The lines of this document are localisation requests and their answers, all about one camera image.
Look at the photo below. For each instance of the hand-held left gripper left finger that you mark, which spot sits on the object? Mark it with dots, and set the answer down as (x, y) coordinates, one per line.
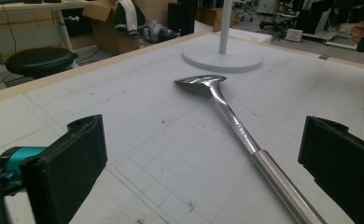
(65, 161)

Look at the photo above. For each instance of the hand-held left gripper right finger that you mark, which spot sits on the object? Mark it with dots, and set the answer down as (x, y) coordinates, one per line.
(342, 161)

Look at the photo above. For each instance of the metal spatula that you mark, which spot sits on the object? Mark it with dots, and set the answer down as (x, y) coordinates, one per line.
(233, 119)

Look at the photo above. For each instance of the small white box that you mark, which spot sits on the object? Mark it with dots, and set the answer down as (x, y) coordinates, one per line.
(294, 34)

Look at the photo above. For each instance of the white foam mat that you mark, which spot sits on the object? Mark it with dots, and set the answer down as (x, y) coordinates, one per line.
(158, 140)

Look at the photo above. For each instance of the black round stool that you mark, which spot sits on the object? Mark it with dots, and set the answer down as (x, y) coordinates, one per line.
(40, 60)

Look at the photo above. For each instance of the white desk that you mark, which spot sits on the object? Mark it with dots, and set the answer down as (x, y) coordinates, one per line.
(24, 37)

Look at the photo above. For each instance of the open cardboard box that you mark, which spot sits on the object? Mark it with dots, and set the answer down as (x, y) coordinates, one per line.
(108, 34)

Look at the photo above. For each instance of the white hook stand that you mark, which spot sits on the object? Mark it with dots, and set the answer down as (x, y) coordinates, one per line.
(223, 60)

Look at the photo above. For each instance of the small cardboard box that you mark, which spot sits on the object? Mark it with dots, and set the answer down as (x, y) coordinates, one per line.
(209, 17)

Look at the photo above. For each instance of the black and white jacket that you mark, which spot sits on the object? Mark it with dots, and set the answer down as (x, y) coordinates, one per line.
(128, 15)

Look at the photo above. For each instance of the grey rounded bag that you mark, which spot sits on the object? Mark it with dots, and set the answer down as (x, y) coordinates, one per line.
(156, 31)

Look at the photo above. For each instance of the black cabinet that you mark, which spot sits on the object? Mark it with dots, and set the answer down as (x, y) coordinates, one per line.
(183, 15)

